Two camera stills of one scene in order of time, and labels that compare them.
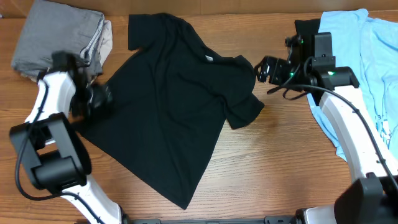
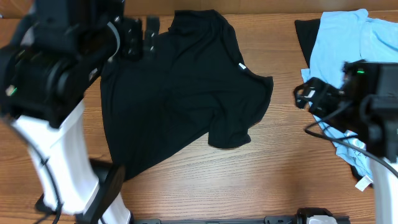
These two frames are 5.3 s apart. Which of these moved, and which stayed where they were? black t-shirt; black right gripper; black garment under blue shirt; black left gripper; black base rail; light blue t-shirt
Moved: black left gripper; black right gripper; black t-shirt
Stayed: light blue t-shirt; black garment under blue shirt; black base rail
